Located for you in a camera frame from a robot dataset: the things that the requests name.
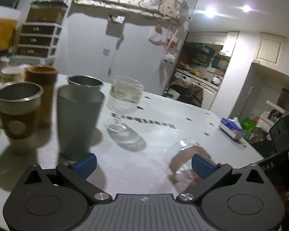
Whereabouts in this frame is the clear glass cup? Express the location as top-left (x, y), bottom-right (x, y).
top-left (164, 138), bottom-right (212, 192)

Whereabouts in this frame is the steel cup brown sleeve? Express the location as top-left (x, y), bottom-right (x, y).
top-left (0, 81), bottom-right (44, 154)

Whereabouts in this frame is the white patterned ceramic cup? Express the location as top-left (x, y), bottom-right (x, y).
top-left (0, 66), bottom-right (25, 84)

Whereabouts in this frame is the tissue box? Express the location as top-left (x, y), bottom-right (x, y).
top-left (219, 117), bottom-right (244, 141)

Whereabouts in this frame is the grey metal tumbler front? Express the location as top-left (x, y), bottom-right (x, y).
top-left (57, 85), bottom-right (105, 160)

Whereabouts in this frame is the grey metal tumbler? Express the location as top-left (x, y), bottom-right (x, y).
top-left (67, 75), bottom-right (103, 89)
top-left (57, 85), bottom-right (105, 160)

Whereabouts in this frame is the grey metal tumbler rear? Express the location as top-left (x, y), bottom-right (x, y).
top-left (67, 75), bottom-right (103, 89)

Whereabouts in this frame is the stemmed patterned glass goblet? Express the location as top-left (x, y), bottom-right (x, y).
top-left (105, 76), bottom-right (144, 133)

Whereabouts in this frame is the brown cylindrical container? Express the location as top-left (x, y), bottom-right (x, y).
top-left (25, 66), bottom-right (58, 128)

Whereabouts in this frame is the white plush toy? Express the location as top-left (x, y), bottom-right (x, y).
top-left (163, 53), bottom-right (175, 64)

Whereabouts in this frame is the white upper cabinet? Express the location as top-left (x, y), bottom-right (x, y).
top-left (254, 33), bottom-right (287, 70)

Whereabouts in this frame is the white plastic drawer unit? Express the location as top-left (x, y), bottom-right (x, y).
top-left (17, 22), bottom-right (62, 58)

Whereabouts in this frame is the glass terrarium tank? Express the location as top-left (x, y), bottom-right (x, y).
top-left (26, 1), bottom-right (68, 25)

